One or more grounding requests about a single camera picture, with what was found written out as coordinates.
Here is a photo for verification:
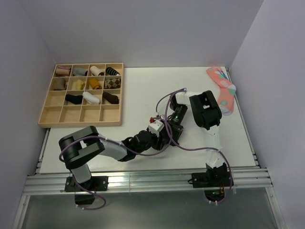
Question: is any black rolled sock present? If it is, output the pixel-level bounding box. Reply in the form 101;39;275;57
65;94;83;104

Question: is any cream rolled sock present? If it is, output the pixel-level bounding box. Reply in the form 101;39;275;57
90;66;104;76

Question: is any brown checkered rolled sock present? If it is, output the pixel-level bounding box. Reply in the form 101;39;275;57
104;78;121;89

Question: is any wooden compartment tray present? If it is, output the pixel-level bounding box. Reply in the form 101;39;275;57
38;62;124;128

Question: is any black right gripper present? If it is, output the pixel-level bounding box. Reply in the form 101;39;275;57
163;104;188;145

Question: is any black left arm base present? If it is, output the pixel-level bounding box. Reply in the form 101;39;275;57
64;176;108;206

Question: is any aluminium frame rail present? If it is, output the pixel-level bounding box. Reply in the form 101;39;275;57
22;129;273;196

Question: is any pink patterned sock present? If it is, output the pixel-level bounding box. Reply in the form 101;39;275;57
206;66;236;115

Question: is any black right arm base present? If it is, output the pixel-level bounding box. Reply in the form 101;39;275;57
188;170;234;202

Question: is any grey rolled sock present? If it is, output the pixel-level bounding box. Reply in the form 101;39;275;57
72;67;88;76

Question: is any beige purple rolled sock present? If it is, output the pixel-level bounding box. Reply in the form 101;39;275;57
55;66;71;76

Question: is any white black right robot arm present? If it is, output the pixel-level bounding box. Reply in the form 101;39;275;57
165;88;232;186

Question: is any dark brown rolled sock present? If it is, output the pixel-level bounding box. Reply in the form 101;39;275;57
102;92;119;104

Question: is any black white striped sock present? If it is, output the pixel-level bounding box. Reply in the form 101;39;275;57
105;67;120;76

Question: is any pale yellow rolled sock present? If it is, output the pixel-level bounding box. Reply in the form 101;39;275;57
75;80;85;90

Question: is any mustard yellow rolled sock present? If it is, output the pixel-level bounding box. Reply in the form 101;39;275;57
89;78;102;90

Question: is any white rolled sock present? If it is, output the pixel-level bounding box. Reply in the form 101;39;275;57
82;91;101;104

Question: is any taupe rolled sock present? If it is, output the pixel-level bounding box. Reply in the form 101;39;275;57
53;78;67;91

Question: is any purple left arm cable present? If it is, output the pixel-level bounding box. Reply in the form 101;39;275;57
59;116;173;210

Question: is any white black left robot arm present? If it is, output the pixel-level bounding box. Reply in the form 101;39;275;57
59;126;171;190

